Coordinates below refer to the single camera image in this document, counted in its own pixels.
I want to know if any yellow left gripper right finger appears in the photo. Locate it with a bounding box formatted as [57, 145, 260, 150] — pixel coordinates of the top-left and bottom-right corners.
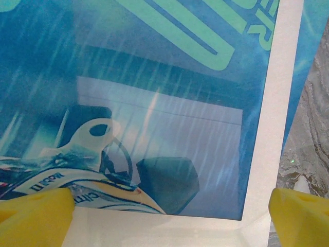
[268, 188, 329, 247]

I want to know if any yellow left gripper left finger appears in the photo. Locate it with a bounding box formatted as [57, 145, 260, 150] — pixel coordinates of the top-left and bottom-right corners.
[0, 187, 76, 247]

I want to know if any blue racing poster photo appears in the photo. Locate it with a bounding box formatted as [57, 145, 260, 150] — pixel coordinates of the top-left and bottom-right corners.
[0, 0, 322, 222]

